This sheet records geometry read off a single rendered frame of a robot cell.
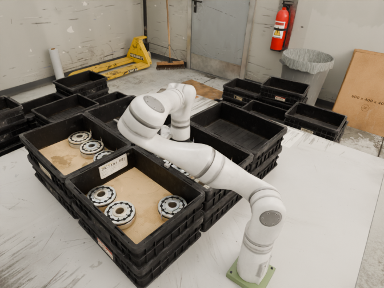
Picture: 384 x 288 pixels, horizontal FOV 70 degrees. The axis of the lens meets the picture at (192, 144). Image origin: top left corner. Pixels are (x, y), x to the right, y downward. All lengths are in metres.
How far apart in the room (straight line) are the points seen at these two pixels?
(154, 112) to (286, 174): 0.95
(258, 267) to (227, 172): 0.35
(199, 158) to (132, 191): 0.47
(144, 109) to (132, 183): 0.54
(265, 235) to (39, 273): 0.74
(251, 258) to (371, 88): 2.96
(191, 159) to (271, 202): 0.25
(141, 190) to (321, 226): 0.73
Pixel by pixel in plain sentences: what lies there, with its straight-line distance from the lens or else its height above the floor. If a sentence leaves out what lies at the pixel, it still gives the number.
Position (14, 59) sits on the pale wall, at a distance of 4.24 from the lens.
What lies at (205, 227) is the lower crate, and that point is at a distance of 1.09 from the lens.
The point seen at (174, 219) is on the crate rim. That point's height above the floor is 0.93.
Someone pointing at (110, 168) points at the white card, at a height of 0.89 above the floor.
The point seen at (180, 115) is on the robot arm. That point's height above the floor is 1.12.
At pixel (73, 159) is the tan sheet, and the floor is 0.83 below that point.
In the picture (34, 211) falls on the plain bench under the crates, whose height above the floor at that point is 0.70.
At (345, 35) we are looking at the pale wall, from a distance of 3.74.
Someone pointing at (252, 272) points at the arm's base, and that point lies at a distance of 0.95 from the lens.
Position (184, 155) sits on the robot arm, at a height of 1.17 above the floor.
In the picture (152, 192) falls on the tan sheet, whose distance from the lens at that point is 1.07.
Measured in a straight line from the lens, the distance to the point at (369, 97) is 3.63.
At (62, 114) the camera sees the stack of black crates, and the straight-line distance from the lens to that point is 2.45.
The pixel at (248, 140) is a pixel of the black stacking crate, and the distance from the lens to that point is 1.39.
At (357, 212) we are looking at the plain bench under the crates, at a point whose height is 0.70.
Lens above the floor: 1.58
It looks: 35 degrees down
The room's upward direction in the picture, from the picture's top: 2 degrees clockwise
